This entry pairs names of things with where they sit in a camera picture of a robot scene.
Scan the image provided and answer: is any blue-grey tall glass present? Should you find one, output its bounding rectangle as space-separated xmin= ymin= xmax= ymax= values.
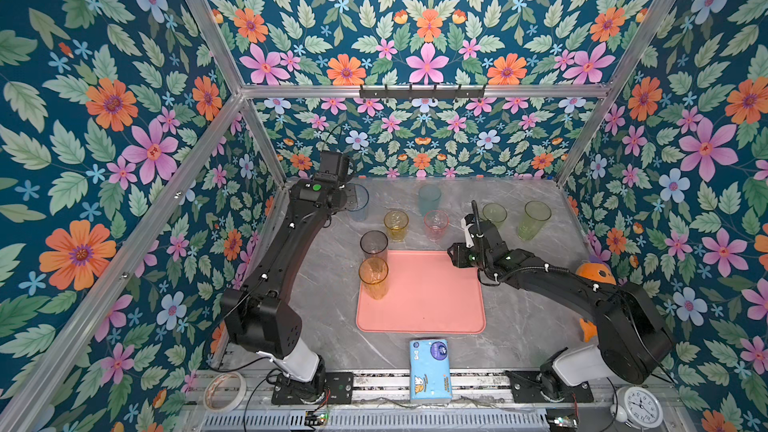
xmin=346 ymin=184 xmax=370 ymax=222

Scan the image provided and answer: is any dark grey tall glass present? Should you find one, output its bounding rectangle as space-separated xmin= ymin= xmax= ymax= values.
xmin=359 ymin=230 xmax=389 ymax=261

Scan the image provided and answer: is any pink plastic tray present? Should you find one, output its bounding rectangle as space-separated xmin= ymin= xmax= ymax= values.
xmin=356 ymin=250 xmax=486 ymax=335

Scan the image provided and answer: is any amber tall glass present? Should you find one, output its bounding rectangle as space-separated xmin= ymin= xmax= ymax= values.
xmin=358 ymin=257 xmax=389 ymax=300

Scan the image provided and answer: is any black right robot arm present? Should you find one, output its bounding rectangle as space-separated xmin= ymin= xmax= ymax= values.
xmin=447 ymin=201 xmax=676 ymax=399

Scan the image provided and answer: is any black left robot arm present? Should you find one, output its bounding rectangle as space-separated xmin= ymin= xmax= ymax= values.
xmin=222 ymin=151 xmax=351 ymax=384

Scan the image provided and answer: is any green short glass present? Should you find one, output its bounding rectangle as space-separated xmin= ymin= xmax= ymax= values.
xmin=482 ymin=203 xmax=508 ymax=228

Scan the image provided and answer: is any pink short glass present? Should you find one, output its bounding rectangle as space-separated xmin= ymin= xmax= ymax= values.
xmin=424 ymin=210 xmax=450 ymax=242

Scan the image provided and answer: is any light green tall glass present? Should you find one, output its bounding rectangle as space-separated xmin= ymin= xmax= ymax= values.
xmin=517 ymin=200 xmax=552 ymax=241

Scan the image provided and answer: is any yellow short glass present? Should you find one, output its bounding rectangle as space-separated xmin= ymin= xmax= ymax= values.
xmin=383 ymin=209 xmax=410 ymax=242

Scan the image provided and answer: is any teal tall glass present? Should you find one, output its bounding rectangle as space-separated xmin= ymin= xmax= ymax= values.
xmin=418 ymin=184 xmax=442 ymax=216

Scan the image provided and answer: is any orange plush toy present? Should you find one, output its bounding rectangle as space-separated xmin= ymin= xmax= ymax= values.
xmin=577 ymin=263 xmax=617 ymax=343

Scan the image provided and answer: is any blue tissue pack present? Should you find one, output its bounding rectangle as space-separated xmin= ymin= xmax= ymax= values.
xmin=409 ymin=338 xmax=453 ymax=404

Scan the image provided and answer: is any white alarm clock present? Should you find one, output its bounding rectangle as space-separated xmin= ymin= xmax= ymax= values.
xmin=611 ymin=386 xmax=663 ymax=430

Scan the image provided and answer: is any masking tape roll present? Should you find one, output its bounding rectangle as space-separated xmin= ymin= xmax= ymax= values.
xmin=203 ymin=372 xmax=247 ymax=414

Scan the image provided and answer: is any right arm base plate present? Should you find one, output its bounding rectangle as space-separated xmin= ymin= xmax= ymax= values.
xmin=504 ymin=370 xmax=594 ymax=404

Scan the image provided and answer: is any black hook rail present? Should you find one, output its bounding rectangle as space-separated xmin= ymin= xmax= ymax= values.
xmin=358 ymin=84 xmax=486 ymax=101

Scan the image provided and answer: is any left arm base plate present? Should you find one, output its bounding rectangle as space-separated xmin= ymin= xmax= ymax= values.
xmin=271 ymin=371 xmax=355 ymax=406

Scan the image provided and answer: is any white ribbed cable duct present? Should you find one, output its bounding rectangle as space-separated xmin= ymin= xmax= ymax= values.
xmin=202 ymin=408 xmax=550 ymax=431

